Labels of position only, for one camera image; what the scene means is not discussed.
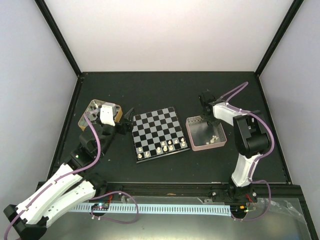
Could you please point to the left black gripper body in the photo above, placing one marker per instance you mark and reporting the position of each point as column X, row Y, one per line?
column 123, row 129

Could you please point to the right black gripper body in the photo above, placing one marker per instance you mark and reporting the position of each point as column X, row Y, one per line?
column 209, row 119

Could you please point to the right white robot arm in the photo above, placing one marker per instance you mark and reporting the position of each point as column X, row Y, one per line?
column 252, row 136

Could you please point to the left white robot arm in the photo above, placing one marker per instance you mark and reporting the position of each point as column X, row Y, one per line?
column 73, row 182

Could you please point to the black white chess board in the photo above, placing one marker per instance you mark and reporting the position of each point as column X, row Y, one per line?
column 152, row 128

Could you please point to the small circuit board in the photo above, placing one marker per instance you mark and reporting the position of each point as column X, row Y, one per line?
column 100, row 206

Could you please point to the gold tin box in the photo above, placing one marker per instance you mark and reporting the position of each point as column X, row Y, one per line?
column 92, row 112

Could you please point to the pink tin box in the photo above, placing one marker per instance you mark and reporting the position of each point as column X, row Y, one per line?
column 204, row 136

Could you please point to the white slotted cable duct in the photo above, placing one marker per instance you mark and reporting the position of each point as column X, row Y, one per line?
column 160, row 209

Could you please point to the black aluminium frame rail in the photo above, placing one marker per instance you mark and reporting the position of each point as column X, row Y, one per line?
column 219, row 192

